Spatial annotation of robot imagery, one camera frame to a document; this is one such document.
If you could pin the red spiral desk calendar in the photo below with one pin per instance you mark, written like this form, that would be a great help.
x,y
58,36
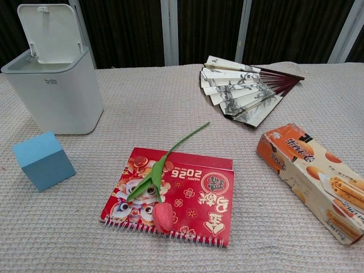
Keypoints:
x,y
196,199

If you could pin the blue foam cube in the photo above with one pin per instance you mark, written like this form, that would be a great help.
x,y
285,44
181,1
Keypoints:
x,y
45,166

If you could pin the orange egg roll box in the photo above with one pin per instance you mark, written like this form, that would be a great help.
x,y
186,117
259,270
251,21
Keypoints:
x,y
312,176

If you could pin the beige woven tablecloth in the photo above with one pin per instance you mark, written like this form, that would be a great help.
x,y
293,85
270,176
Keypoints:
x,y
85,233

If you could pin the ink painted folding fan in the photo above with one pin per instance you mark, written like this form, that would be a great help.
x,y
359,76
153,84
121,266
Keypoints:
x,y
236,91

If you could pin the red artificial tulip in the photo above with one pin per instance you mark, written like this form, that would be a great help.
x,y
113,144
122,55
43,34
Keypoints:
x,y
163,217

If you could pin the white metal frame post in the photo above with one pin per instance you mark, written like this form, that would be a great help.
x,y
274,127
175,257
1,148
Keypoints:
x,y
345,31
169,31
242,28

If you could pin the white square container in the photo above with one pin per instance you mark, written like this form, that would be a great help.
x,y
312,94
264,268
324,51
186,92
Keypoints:
x,y
57,99

